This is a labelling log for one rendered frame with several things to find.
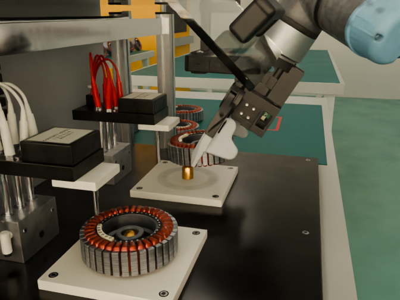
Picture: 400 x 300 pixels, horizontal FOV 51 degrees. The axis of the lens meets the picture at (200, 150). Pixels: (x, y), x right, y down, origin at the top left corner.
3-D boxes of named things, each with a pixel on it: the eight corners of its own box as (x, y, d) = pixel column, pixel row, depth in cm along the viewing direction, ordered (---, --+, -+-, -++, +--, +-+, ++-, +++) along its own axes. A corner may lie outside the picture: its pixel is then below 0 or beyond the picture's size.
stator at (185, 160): (240, 147, 74) (238, 127, 73) (228, 169, 63) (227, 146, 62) (180, 147, 77) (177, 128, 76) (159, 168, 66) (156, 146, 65)
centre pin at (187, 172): (194, 175, 72) (194, 161, 71) (191, 180, 70) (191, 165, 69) (184, 175, 73) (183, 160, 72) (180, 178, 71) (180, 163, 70)
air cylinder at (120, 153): (132, 170, 78) (130, 141, 76) (115, 185, 71) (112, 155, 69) (108, 168, 79) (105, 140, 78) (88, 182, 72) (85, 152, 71)
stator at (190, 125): (148, 135, 108) (147, 121, 106) (187, 129, 113) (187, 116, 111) (165, 146, 98) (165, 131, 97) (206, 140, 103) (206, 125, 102)
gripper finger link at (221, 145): (219, 181, 60) (253, 130, 62) (186, 159, 61) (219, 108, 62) (218, 183, 64) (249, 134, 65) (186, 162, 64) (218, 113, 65)
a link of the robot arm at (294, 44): (268, 12, 57) (274, 12, 64) (250, 42, 59) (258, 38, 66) (315, 41, 56) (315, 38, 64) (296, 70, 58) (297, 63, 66)
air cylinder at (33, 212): (60, 233, 56) (56, 195, 54) (24, 263, 49) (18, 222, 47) (27, 228, 57) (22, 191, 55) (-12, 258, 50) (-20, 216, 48)
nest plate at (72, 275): (207, 237, 55) (207, 229, 54) (171, 313, 41) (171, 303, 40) (103, 224, 58) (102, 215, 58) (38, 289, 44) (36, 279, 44)
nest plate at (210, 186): (237, 172, 77) (238, 166, 76) (221, 207, 63) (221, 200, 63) (161, 165, 80) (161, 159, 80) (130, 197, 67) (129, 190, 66)
